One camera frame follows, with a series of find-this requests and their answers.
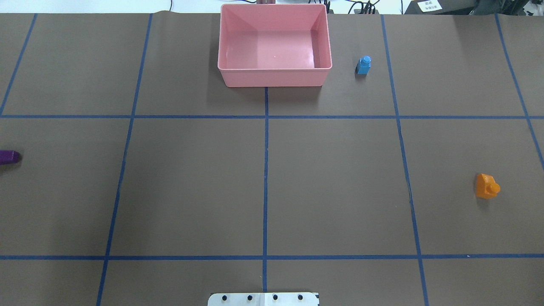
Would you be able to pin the purple flat block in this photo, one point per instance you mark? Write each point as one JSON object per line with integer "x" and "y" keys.
{"x": 9, "y": 157}

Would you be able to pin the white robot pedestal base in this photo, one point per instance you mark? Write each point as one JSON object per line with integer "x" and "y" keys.
{"x": 264, "y": 299}

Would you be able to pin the pink plastic box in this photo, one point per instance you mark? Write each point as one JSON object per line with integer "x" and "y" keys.
{"x": 274, "y": 45}

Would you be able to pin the small blue block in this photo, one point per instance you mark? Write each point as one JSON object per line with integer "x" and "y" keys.
{"x": 363, "y": 65}

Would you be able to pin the orange sloped block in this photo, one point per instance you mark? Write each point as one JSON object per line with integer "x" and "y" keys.
{"x": 486, "y": 186}

